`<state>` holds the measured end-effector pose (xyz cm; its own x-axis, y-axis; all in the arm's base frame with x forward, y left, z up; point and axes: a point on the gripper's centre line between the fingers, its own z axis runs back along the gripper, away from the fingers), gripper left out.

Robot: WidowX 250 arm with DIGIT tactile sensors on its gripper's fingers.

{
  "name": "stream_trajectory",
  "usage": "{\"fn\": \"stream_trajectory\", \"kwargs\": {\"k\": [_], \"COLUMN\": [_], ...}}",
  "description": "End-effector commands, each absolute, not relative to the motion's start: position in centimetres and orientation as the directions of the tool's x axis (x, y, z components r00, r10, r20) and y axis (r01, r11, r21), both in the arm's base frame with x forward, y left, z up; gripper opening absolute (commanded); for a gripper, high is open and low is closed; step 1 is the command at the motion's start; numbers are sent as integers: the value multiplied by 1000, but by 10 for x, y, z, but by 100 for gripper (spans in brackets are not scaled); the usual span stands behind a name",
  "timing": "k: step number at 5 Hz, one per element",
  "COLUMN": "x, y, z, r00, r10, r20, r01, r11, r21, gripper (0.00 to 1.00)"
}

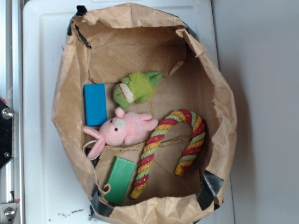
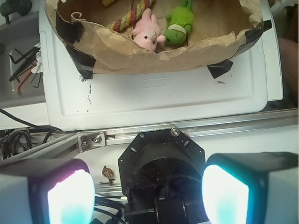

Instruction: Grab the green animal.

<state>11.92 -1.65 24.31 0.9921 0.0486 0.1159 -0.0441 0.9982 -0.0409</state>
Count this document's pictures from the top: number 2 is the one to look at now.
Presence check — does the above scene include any orange handled hex key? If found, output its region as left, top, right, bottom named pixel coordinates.
left=16, top=66, right=34, bottom=96

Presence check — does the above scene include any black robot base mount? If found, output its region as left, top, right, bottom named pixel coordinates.
left=118, top=128, right=208, bottom=224

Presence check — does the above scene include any metal corner bracket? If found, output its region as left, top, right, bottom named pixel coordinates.
left=78, top=132, right=106, bottom=153

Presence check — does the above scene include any black cable bundle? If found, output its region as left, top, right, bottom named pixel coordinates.
left=0, top=108, right=71, bottom=161

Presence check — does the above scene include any black hex key set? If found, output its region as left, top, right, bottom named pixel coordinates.
left=8, top=47, right=40, bottom=92

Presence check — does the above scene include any pink plush bunny toy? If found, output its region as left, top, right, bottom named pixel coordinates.
left=132, top=8, right=166, bottom=52

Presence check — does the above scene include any aluminium extrusion rail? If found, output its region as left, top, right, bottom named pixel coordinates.
left=0, top=108, right=299, bottom=165

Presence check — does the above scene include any white plastic tray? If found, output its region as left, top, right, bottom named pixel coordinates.
left=39, top=1, right=283, bottom=130

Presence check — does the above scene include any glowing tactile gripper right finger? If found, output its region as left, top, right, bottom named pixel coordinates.
left=202, top=152, right=299, bottom=224

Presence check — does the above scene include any brown paper bag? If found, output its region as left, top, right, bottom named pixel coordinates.
left=45, top=0, right=272, bottom=79

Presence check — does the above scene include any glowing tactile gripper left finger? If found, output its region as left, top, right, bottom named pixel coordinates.
left=0, top=159, right=95, bottom=224

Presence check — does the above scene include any striped rope candy cane toy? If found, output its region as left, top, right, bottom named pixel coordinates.
left=107, top=0, right=154, bottom=32

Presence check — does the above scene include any green plush animal toy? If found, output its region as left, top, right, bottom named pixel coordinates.
left=164, top=0, right=194, bottom=45

